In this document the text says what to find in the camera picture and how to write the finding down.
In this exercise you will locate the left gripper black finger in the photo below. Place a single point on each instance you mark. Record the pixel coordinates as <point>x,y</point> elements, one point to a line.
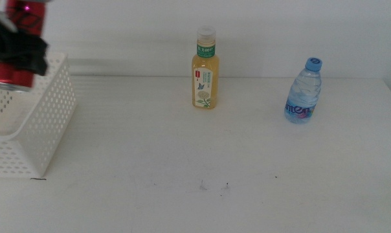
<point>14,50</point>

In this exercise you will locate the yellow tea bottle white cap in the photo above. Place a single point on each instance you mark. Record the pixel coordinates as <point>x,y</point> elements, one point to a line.
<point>205,81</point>

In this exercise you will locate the white perforated plastic basket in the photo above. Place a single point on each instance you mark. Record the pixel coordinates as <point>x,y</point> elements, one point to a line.
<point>53,113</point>

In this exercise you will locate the clear water bottle blue cap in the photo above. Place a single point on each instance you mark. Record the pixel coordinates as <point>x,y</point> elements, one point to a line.
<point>302,97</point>

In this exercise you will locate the red cola can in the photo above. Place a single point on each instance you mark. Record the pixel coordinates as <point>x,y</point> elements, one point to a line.
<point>14,76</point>

